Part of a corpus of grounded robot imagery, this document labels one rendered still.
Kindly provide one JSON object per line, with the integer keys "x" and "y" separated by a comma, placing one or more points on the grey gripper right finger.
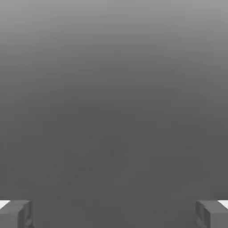
{"x": 213, "y": 215}

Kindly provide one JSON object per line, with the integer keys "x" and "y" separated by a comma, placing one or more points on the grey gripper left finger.
{"x": 14, "y": 214}

